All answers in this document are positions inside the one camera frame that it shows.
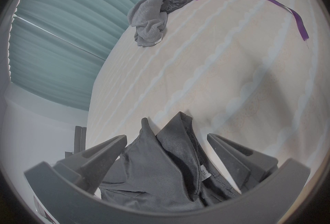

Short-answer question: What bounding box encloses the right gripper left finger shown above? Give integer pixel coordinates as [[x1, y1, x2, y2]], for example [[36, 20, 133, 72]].
[[54, 135, 127, 194]]

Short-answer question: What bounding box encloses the black T-shirt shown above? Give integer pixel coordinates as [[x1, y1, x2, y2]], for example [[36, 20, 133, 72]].
[[93, 111, 242, 212]]

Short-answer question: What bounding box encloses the blue-green curtain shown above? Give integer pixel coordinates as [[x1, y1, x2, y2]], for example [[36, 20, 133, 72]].
[[14, 0, 166, 60], [8, 17, 108, 111]]

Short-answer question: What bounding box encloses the bed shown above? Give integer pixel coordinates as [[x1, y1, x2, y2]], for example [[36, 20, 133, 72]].
[[86, 0, 330, 201]]

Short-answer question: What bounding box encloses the black chest of drawers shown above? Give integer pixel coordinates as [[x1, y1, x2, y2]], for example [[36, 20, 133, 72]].
[[64, 126, 87, 158]]

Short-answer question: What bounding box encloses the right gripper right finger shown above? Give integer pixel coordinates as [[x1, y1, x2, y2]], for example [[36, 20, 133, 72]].
[[207, 133, 278, 190]]

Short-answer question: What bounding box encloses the grey knitted garment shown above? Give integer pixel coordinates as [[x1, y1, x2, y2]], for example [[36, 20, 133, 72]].
[[127, 0, 168, 47]]

